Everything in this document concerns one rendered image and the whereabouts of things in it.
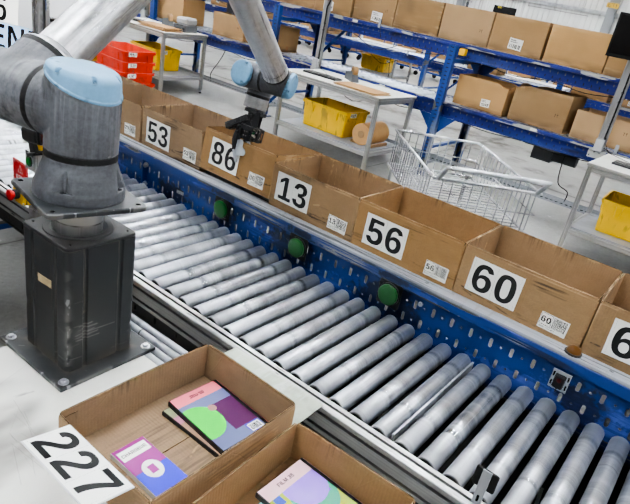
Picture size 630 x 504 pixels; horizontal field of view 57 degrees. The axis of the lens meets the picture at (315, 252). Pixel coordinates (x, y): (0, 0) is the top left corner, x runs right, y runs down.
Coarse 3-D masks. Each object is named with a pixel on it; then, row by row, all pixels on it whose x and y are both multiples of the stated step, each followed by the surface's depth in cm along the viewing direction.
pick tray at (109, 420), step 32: (192, 352) 134; (128, 384) 121; (160, 384) 130; (192, 384) 137; (224, 384) 137; (256, 384) 130; (64, 416) 111; (96, 416) 118; (128, 416) 124; (160, 416) 126; (288, 416) 123; (96, 448) 115; (160, 448) 118; (192, 448) 119; (256, 448) 117; (128, 480) 98; (192, 480) 102
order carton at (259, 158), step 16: (208, 128) 231; (224, 128) 241; (208, 144) 233; (256, 144) 255; (272, 144) 250; (288, 144) 245; (208, 160) 234; (240, 160) 224; (256, 160) 219; (272, 160) 214; (224, 176) 230; (240, 176) 225; (256, 192) 221
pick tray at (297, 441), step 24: (288, 432) 117; (312, 432) 117; (264, 456) 112; (288, 456) 122; (312, 456) 119; (336, 456) 115; (240, 480) 107; (264, 480) 115; (336, 480) 116; (360, 480) 113; (384, 480) 109
